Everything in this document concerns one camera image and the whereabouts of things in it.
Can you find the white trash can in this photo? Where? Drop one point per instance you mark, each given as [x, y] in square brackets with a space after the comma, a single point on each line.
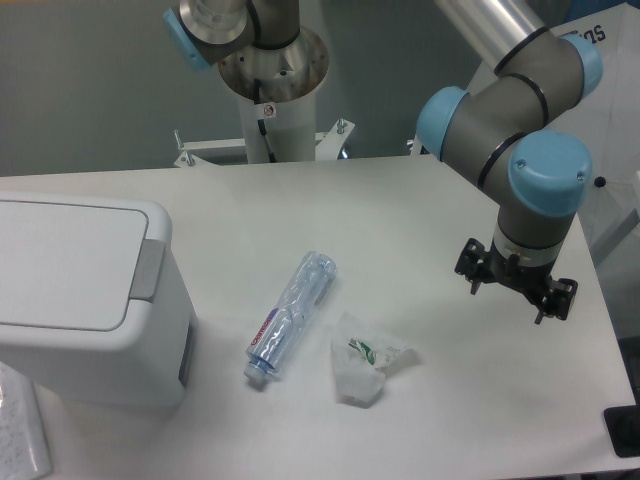
[144, 361]

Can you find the empty clear plastic bottle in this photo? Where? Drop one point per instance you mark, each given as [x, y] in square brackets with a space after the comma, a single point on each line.
[283, 326]

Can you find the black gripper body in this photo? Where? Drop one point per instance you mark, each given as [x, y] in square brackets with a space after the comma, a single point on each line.
[533, 282]

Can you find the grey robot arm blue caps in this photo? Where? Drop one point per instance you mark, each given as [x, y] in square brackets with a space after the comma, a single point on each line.
[499, 139]

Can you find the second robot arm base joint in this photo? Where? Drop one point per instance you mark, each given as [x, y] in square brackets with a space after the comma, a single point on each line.
[206, 32]

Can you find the white metal pedestal frame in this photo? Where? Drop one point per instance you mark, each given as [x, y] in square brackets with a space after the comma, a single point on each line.
[329, 145]

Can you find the white trash can lid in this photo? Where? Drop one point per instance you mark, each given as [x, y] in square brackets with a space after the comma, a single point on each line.
[71, 264]

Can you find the crumpled clear plastic wrapper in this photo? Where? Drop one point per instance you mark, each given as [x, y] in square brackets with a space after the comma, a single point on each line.
[361, 358]

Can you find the black object at table edge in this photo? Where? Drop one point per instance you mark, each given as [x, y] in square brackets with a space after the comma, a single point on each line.
[623, 427]

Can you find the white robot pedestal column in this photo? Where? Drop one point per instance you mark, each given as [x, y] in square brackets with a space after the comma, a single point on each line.
[276, 94]

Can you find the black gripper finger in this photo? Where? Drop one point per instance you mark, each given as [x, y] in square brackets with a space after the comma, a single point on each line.
[471, 264]
[558, 299]

